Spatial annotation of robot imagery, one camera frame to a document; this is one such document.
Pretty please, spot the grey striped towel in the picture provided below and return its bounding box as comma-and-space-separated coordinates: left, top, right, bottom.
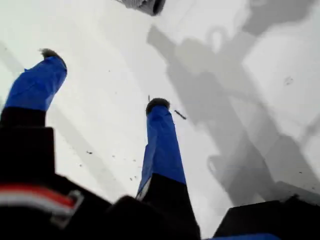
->
116, 0, 168, 17

